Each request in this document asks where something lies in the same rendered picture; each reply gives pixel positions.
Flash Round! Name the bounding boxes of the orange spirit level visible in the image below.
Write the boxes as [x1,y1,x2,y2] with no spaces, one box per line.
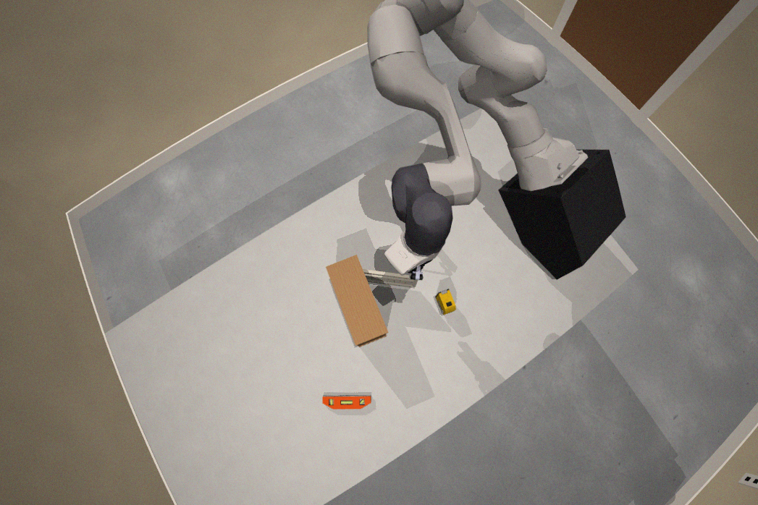
[323,395,371,409]

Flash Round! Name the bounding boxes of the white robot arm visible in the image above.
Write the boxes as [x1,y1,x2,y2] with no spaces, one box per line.
[368,0,588,276]

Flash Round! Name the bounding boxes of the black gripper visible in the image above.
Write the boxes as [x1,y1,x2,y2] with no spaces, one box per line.
[409,260,432,280]

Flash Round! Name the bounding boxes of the yellow tape measure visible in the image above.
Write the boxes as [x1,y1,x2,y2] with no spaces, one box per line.
[436,289,456,315]

